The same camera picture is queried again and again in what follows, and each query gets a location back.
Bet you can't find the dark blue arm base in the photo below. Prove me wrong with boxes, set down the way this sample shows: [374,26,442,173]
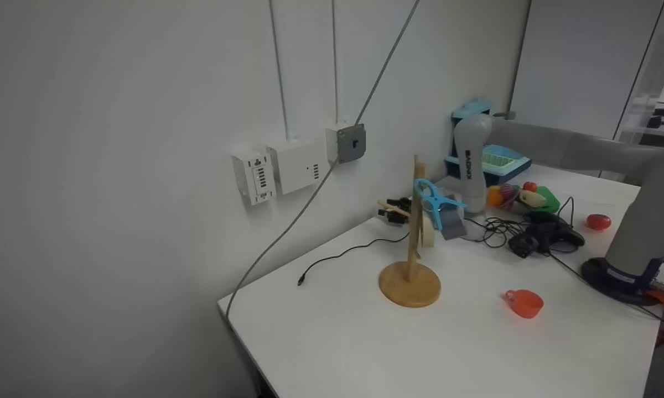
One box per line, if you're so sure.
[578,255,664,307]

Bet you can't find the wooden peg stand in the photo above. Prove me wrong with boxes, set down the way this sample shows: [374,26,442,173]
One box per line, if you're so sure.
[377,153,442,309]

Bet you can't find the black clamp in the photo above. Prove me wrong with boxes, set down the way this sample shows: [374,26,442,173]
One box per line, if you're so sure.
[377,194,417,226]

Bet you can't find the cream masking tape roll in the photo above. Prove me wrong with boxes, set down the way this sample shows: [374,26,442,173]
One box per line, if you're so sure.
[419,215,438,249]

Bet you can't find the orange toy fruit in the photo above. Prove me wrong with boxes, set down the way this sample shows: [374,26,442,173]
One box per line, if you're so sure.
[484,184,507,209]

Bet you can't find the light blue container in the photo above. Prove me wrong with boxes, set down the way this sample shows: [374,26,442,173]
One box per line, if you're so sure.
[449,94,495,127]

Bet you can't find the purple toy fruit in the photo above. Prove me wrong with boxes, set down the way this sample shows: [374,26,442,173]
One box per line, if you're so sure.
[497,182,521,205]

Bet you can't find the small black power adapter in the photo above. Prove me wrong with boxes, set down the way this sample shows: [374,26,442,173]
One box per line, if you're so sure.
[507,230,545,261]

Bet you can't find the yellow toy fruit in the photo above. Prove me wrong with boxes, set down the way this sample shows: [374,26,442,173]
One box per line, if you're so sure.
[519,189,550,209]

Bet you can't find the green toy vegetable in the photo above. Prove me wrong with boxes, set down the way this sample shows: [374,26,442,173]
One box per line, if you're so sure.
[519,184,564,217]

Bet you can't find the orange plastic cup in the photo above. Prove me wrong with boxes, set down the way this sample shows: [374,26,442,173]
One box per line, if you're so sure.
[500,288,546,320]

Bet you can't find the large black power brick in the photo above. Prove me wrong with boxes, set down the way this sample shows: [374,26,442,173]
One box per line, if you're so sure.
[534,213,587,255]

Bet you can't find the dark vertical pole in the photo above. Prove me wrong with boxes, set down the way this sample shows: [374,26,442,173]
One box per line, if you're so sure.
[613,0,664,142]
[502,0,534,121]

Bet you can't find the small red bowl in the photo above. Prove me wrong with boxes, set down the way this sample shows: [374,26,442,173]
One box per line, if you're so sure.
[584,213,613,234]

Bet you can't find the plain white wall box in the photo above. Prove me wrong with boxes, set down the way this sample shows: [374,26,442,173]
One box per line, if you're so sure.
[266,137,328,196]

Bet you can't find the thin black cable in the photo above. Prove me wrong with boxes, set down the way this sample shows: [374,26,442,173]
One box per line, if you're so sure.
[297,230,417,288]

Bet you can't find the grey wall socket box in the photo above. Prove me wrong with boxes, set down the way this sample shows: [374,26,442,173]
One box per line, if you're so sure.
[325,121,370,165]

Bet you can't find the white labelled wall box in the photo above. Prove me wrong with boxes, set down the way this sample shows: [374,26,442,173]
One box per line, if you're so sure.
[231,142,276,207]

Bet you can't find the grey duct tape roll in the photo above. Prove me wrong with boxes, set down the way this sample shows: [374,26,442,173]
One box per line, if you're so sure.
[438,205,470,242]

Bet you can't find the white wall conduit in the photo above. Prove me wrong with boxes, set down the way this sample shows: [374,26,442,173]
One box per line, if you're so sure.
[266,0,293,143]
[329,0,343,127]

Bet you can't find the grey wall cable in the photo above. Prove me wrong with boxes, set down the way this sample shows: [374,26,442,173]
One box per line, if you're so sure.
[221,0,426,320]

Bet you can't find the tangled black cables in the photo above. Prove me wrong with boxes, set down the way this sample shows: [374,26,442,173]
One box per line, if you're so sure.
[463,207,530,249]

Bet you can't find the black wire loop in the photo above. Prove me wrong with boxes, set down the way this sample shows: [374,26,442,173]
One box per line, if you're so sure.
[556,194,580,226]

